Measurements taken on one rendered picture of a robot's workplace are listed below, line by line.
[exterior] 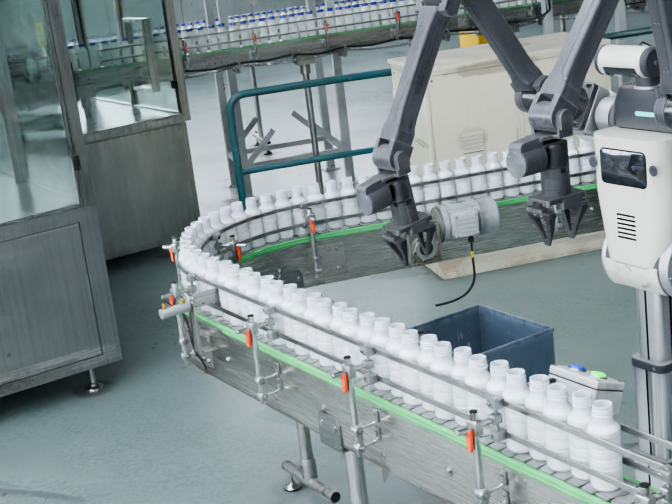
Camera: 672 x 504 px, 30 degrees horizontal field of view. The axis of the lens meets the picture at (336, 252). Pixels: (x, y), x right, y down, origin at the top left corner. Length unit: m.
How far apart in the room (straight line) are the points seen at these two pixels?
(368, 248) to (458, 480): 1.80
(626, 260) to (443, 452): 0.67
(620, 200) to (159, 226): 5.38
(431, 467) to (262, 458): 2.35
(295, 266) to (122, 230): 3.75
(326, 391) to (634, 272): 0.79
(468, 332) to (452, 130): 3.34
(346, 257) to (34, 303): 1.89
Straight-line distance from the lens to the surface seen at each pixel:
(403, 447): 2.84
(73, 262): 5.81
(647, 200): 2.93
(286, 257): 4.28
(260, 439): 5.24
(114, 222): 7.94
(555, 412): 2.41
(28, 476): 5.32
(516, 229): 4.54
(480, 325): 3.59
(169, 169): 8.05
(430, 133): 6.78
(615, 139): 2.96
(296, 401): 3.22
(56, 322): 5.84
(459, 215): 4.27
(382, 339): 2.86
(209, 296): 3.54
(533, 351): 3.33
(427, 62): 2.82
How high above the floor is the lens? 2.10
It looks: 16 degrees down
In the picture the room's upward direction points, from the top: 7 degrees counter-clockwise
